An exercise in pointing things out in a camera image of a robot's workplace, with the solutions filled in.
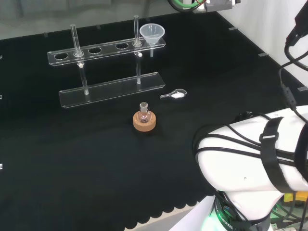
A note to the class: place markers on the small round-bottom glass flask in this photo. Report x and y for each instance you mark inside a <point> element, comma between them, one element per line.
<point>144,115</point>

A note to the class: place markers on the grey tape strip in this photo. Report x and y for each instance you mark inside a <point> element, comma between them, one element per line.
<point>234,29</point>
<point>262,55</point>
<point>302,89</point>

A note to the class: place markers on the black bench cloth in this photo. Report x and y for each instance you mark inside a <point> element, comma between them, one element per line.
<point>84,156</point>

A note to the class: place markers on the clear acrylic funnel stand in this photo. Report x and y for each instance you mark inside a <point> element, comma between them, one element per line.
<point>108,90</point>

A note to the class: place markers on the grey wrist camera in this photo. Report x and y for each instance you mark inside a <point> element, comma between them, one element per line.
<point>220,4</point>

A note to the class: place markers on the translucent plastic funnel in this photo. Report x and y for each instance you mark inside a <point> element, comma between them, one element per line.
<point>152,32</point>

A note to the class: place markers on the glass weighing funnel with powder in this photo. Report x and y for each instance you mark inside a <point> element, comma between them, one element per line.
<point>177,95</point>

